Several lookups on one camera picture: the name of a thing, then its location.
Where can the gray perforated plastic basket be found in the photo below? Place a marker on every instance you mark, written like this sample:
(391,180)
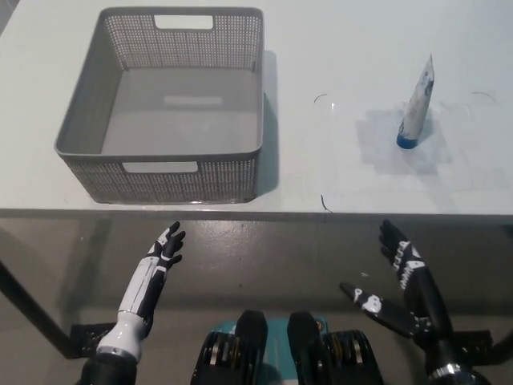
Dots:
(132,116)

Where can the black metal table leg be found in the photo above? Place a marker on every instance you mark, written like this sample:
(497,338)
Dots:
(36,309)
(504,341)

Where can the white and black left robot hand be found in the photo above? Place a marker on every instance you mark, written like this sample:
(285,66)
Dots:
(144,280)

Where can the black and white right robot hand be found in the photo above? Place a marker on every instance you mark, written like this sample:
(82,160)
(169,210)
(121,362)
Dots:
(421,288)

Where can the black floor foot plate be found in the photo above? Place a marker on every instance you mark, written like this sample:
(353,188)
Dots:
(90,339)
(475,347)

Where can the white shampoo tube blue cap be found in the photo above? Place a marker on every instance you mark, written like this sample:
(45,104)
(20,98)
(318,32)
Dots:
(417,108)

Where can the black and teal robot body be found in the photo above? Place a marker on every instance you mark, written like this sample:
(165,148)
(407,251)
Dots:
(248,353)

